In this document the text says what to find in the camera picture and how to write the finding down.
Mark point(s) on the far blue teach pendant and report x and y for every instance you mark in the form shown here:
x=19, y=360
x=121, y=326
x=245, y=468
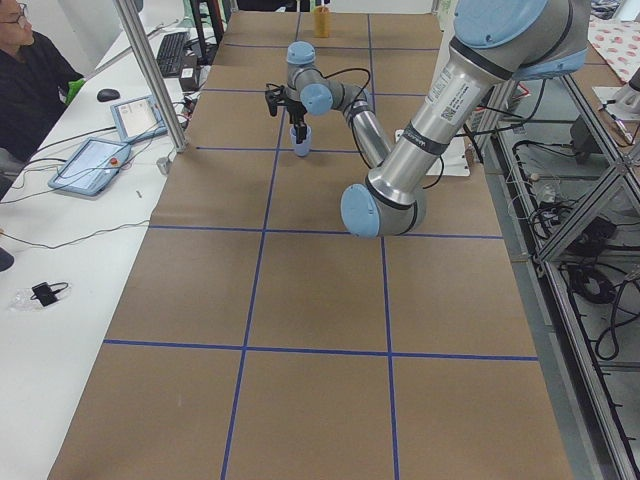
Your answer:
x=138, y=119

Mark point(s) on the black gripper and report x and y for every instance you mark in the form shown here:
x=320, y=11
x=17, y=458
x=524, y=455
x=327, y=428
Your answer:
x=294, y=107

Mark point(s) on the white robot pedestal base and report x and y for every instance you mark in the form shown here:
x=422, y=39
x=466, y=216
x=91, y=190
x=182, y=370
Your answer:
x=452, y=162

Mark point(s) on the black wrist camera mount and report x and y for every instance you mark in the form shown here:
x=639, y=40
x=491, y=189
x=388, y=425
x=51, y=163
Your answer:
x=275, y=97

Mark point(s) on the yellow-brown cup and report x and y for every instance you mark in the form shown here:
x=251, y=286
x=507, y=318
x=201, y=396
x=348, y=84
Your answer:
x=321, y=19

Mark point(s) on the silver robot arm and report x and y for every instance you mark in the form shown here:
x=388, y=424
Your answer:
x=493, y=42

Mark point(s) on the aluminium frame post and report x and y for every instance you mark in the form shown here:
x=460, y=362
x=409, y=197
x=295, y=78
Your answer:
x=145, y=58

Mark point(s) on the person in black shirt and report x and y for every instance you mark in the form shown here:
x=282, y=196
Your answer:
x=35, y=77

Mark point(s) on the black computer mouse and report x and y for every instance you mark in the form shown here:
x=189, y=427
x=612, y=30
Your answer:
x=107, y=95

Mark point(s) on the light blue plastic cup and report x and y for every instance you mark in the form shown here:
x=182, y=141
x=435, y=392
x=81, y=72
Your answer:
x=301, y=140

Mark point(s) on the blue teach pendant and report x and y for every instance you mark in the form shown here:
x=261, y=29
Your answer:
x=138, y=119
x=91, y=168

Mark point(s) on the near blue teach pendant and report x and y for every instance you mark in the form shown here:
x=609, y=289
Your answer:
x=91, y=168

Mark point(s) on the black keyboard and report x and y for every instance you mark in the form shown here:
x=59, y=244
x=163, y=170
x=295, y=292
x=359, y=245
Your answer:
x=170, y=53

